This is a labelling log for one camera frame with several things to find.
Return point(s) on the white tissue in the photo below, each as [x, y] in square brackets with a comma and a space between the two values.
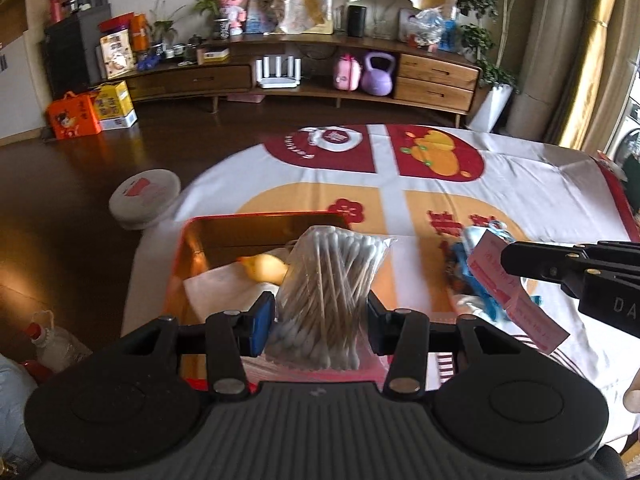
[220, 285]

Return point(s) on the wooden TV cabinet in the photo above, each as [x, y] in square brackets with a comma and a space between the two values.
[325, 91]

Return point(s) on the plastic bottle with red cap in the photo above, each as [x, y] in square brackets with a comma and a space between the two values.
[60, 350]

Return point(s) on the pink plush doll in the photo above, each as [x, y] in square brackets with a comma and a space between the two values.
[231, 7]

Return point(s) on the potted plant in patterned pot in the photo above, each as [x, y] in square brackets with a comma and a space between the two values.
[220, 25]

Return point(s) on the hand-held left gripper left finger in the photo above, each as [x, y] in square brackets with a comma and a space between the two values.
[262, 325]

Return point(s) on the clear plastic bag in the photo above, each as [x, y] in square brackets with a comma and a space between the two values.
[425, 27]

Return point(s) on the purple kettlebell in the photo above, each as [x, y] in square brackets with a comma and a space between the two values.
[378, 77]

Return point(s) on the pink toy case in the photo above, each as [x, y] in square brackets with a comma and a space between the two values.
[347, 75]

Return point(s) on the pink paper packet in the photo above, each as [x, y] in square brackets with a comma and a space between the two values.
[530, 320]

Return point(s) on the white planter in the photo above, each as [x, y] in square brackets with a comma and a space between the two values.
[492, 110]

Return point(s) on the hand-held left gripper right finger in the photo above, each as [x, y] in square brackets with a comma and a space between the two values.
[380, 330]

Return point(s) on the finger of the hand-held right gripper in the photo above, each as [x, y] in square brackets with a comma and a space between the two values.
[535, 260]
[620, 255]

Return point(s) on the small white box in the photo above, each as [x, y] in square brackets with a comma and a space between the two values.
[214, 55]

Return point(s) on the white round stool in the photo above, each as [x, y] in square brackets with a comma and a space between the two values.
[145, 195]

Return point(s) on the yellow carton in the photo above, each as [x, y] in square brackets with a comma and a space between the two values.
[115, 105]

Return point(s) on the blue toy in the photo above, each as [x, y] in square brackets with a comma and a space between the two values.
[149, 61]

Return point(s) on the red tin box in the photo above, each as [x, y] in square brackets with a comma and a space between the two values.
[225, 232]

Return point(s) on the blue packet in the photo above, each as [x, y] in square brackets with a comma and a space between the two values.
[450, 35]

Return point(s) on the yellow white snack box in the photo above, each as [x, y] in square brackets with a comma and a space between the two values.
[117, 55]

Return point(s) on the black speaker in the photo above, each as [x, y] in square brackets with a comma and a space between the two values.
[357, 21]

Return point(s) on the white plastic bag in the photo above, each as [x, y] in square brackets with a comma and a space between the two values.
[15, 400]

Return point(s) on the long dark wooden drawer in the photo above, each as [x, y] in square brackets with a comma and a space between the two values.
[190, 81]

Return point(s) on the printed tablecloth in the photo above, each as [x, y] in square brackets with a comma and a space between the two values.
[525, 185]

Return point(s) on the bag of cotton swabs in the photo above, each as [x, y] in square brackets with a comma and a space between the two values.
[330, 280]

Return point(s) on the orange gift box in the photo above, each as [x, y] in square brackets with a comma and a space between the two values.
[72, 117]

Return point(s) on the small wooden drawer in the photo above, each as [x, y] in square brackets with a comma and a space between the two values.
[432, 95]
[435, 70]

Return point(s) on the red thermos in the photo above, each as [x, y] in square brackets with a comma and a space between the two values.
[55, 7]

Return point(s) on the blue picture card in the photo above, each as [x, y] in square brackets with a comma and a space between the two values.
[261, 15]

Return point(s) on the green indoor tree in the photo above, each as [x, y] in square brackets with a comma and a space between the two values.
[477, 35]

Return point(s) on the yellow curtain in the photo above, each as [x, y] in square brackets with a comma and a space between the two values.
[590, 60]

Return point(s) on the blue cartoon face mask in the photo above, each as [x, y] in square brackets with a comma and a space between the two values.
[487, 305]

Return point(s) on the black cabinet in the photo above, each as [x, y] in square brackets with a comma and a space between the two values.
[70, 60]

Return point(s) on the small leafy potted plant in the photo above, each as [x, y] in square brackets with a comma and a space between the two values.
[162, 30]

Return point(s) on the white router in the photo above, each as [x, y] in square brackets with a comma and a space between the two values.
[279, 75]

